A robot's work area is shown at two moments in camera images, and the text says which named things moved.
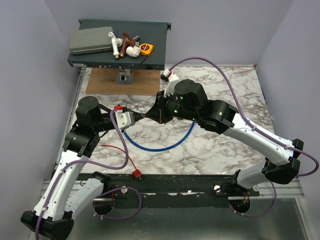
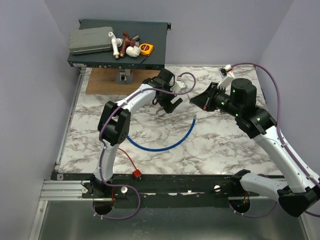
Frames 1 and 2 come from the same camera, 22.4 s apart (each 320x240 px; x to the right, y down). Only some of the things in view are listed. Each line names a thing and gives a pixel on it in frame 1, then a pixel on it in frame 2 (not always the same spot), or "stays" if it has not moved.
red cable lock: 137,173 stays
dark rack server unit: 155,33 stays
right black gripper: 157,112 → 205,99
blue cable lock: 163,149 stays
